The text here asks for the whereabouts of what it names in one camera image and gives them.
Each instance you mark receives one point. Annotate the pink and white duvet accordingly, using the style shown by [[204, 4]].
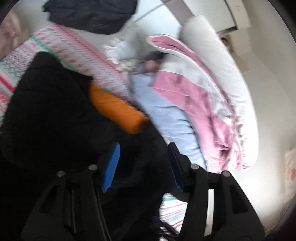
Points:
[[184, 80]]

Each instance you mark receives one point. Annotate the patterned knit bed blanket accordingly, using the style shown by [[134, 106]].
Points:
[[74, 52]]

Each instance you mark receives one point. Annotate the light blue bed sheet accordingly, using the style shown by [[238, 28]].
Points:
[[171, 122]]

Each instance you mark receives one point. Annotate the white long pillow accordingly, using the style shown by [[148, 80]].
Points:
[[200, 36]]

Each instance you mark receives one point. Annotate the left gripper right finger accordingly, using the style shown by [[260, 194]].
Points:
[[217, 208]]

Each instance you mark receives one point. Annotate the dark navy puffer jacket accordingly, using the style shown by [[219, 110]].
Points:
[[104, 17]]

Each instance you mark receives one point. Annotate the black quilted jacket orange lining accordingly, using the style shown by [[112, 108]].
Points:
[[51, 125]]

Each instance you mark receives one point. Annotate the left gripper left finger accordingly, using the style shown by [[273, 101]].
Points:
[[71, 208]]

